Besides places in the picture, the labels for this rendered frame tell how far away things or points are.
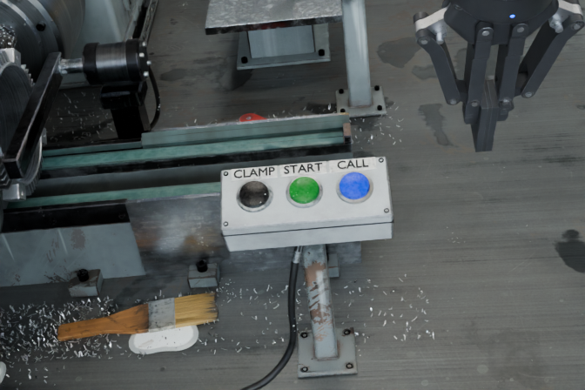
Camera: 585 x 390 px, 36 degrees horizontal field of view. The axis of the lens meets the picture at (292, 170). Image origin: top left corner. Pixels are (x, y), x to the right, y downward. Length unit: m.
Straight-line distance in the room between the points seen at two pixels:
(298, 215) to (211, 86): 0.74
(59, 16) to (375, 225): 0.63
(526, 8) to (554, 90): 0.87
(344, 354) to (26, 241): 0.44
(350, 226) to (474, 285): 0.31
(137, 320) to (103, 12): 0.62
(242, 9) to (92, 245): 0.56
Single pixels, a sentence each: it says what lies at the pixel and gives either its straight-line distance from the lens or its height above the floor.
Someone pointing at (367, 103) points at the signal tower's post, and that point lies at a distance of 1.47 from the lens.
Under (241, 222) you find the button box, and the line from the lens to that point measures 0.88.
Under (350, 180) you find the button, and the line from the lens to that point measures 0.88.
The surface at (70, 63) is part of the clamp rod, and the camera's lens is 1.28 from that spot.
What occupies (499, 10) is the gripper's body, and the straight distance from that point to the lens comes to 0.64.
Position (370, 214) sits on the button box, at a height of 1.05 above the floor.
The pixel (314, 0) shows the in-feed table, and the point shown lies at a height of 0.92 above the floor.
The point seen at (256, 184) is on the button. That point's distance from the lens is 0.89.
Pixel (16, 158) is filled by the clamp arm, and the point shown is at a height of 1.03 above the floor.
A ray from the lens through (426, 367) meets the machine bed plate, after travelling 1.07.
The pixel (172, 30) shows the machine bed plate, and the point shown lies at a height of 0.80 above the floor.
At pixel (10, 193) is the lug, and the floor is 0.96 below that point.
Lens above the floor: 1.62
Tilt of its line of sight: 37 degrees down
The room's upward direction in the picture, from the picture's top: 8 degrees counter-clockwise
